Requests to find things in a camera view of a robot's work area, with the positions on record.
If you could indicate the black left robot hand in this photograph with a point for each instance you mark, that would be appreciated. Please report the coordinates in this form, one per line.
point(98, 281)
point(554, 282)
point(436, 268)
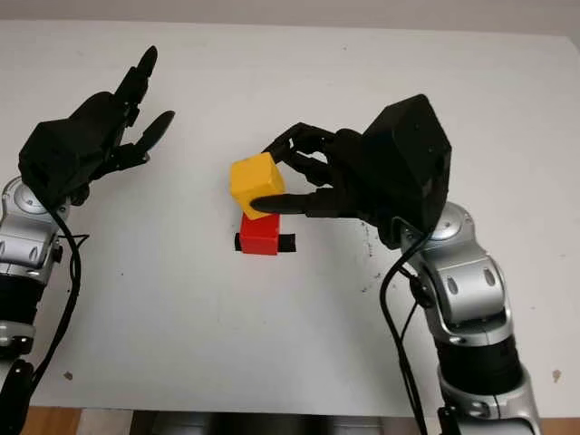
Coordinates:
point(102, 118)

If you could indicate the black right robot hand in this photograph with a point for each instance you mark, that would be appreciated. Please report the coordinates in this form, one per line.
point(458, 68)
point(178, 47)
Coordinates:
point(340, 181)

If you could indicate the yellow block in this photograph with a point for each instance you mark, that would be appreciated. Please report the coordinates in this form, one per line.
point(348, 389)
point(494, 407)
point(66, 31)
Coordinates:
point(254, 176)

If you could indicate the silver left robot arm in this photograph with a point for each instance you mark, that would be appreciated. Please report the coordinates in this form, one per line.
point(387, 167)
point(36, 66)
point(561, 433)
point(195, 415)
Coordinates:
point(27, 244)

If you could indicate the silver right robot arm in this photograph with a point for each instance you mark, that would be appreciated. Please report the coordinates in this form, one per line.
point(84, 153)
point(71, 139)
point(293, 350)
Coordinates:
point(471, 308)

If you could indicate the black tape strip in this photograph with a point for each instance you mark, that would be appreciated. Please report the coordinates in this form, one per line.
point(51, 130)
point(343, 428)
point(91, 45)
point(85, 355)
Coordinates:
point(287, 242)

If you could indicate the red block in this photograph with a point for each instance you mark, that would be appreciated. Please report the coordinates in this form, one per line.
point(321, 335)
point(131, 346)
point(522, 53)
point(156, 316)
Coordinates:
point(260, 235)

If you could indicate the dark robot torso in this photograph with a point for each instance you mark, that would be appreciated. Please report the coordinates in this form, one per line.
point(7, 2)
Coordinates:
point(281, 423)

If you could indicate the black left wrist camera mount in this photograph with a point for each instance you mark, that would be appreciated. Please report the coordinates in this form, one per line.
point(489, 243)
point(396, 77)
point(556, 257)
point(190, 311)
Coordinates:
point(59, 158)

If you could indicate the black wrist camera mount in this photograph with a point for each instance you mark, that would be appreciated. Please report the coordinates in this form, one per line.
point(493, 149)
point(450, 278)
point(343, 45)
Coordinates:
point(408, 154)
point(59, 158)

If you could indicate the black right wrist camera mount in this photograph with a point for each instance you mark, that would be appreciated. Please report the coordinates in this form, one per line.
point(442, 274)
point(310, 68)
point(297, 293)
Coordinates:
point(408, 154)

